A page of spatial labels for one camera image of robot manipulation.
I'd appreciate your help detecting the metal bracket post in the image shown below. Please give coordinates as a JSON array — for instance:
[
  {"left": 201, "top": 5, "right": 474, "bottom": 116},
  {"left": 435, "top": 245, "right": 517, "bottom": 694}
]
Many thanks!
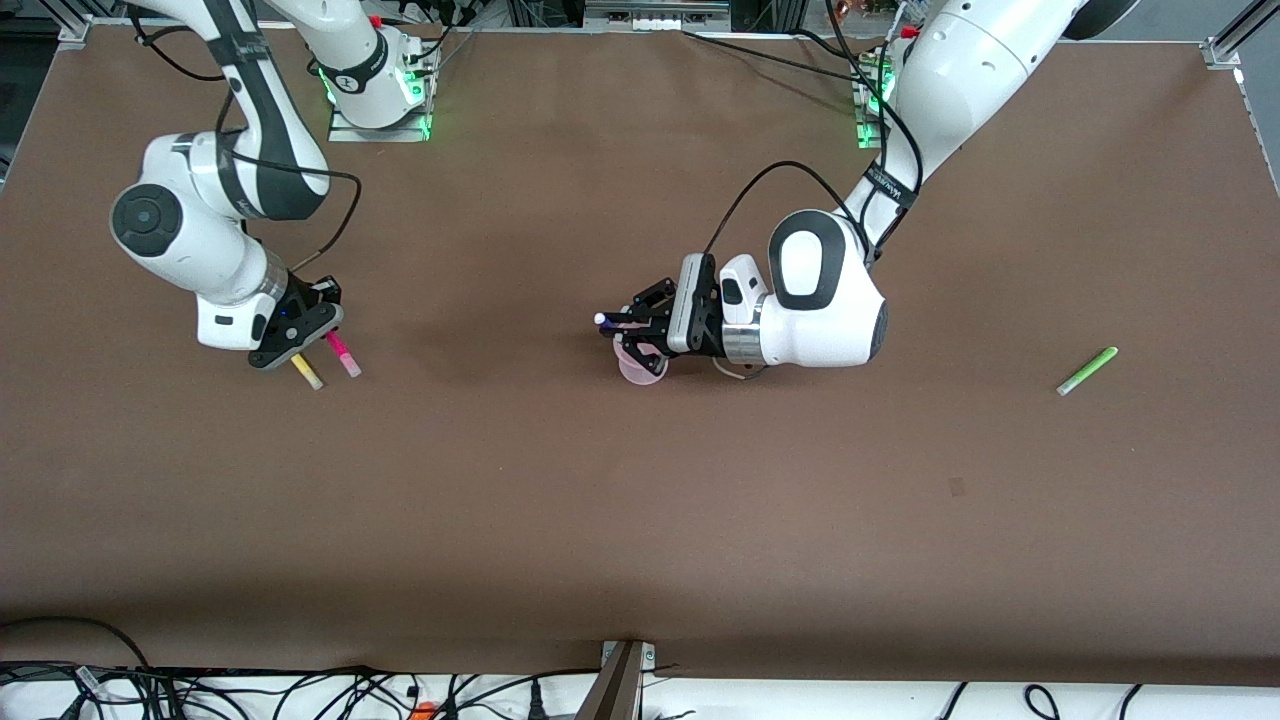
[{"left": 577, "top": 640, "right": 657, "bottom": 720}]

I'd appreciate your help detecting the pink translucent pen holder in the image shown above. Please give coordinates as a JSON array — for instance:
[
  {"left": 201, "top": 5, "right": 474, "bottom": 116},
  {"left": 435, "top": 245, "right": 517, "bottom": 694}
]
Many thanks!
[{"left": 616, "top": 338, "right": 670, "bottom": 387}]

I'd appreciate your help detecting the black cable across table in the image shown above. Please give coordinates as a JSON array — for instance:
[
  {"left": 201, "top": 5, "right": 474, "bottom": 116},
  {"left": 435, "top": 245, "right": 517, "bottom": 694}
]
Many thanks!
[{"left": 683, "top": 28, "right": 883, "bottom": 87}]

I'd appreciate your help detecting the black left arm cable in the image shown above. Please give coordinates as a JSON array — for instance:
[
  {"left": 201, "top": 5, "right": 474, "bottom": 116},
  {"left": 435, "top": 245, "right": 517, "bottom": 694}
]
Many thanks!
[{"left": 703, "top": 0, "right": 926, "bottom": 266}]

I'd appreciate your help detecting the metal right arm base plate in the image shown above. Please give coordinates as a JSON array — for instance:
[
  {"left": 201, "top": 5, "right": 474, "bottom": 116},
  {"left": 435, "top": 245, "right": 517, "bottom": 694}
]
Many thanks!
[{"left": 328, "top": 40, "right": 435, "bottom": 143}]

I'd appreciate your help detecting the aluminium frame profile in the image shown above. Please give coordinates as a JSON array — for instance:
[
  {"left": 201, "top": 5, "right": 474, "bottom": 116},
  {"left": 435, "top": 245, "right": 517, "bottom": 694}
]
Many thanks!
[{"left": 1203, "top": 0, "right": 1280, "bottom": 71}]

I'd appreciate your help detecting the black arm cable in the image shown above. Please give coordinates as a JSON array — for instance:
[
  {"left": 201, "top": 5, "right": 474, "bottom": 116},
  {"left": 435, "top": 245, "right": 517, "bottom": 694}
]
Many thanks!
[
  {"left": 703, "top": 0, "right": 926, "bottom": 266},
  {"left": 125, "top": 5, "right": 363, "bottom": 277}
]

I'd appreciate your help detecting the thick black floor cable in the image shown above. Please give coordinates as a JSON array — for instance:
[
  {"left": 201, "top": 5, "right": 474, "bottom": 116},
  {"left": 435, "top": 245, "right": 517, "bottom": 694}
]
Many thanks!
[{"left": 0, "top": 616, "right": 153, "bottom": 671}]

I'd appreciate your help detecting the long black cable bundle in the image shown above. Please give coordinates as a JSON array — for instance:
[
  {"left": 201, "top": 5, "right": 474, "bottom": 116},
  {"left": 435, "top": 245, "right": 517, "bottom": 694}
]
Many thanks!
[{"left": 0, "top": 660, "right": 603, "bottom": 720}]

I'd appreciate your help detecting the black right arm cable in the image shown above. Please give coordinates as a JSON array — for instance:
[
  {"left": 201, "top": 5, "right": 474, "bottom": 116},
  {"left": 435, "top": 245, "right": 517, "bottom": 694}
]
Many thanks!
[{"left": 125, "top": 5, "right": 363, "bottom": 277}]

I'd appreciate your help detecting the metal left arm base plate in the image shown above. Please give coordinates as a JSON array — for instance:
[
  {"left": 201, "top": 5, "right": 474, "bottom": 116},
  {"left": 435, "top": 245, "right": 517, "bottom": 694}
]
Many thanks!
[{"left": 853, "top": 50, "right": 898, "bottom": 150}]

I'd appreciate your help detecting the green highlighter pen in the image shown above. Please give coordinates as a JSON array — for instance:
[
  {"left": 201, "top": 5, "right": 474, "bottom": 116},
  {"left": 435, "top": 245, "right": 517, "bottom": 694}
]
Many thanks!
[{"left": 1056, "top": 346, "right": 1119, "bottom": 397}]

